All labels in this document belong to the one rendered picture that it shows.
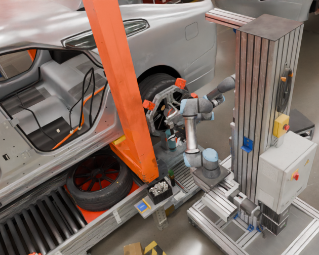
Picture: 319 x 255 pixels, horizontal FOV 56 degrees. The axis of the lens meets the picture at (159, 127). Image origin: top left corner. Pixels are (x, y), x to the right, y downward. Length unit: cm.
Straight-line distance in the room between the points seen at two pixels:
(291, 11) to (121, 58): 326
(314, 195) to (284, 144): 141
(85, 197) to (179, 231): 99
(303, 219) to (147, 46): 210
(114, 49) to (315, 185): 254
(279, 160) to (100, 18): 142
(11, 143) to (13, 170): 27
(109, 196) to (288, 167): 169
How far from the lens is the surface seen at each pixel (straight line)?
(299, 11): 493
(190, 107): 226
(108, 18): 198
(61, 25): 265
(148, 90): 294
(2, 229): 357
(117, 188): 300
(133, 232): 327
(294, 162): 210
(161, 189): 277
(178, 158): 357
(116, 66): 209
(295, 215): 309
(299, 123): 375
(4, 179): 287
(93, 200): 303
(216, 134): 403
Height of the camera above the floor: 277
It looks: 41 degrees down
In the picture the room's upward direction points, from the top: 12 degrees counter-clockwise
